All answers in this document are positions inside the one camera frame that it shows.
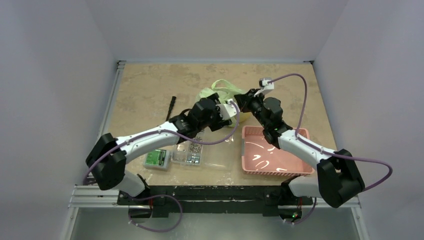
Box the light green plastic bag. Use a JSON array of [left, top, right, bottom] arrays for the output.
[[187, 79, 243, 130]]

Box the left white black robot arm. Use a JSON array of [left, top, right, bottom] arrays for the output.
[[85, 93, 240, 205]]

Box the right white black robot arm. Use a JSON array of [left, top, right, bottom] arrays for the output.
[[234, 89, 366, 208]]

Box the yellow fake fruit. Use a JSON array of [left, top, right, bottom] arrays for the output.
[[239, 112, 252, 123]]

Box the clear plastic screw organizer box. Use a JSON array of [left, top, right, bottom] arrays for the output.
[[171, 127, 240, 171]]

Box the pink plastic basket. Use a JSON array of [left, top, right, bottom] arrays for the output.
[[241, 126, 315, 177]]

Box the green white small box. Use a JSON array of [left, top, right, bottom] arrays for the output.
[[143, 149, 172, 171]]

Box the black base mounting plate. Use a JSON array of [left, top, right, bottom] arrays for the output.
[[117, 185, 313, 218]]

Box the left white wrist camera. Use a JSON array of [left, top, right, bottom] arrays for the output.
[[216, 98, 240, 120]]

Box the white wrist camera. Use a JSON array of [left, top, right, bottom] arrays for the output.
[[253, 77, 275, 97], [216, 98, 240, 120]]

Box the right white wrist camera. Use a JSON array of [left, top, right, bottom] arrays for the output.
[[253, 77, 275, 97]]

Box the black T-handle tool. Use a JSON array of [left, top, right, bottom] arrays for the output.
[[165, 96, 177, 121]]

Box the aluminium back frame rail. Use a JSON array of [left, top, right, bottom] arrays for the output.
[[117, 58, 315, 65]]

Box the aluminium frame rail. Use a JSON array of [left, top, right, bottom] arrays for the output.
[[83, 60, 127, 186], [68, 185, 361, 208], [117, 58, 315, 65]]

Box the aluminium left frame rail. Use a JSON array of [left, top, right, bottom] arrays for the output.
[[83, 60, 127, 186]]

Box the aluminium front frame rail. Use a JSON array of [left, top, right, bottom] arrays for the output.
[[68, 185, 361, 208]]

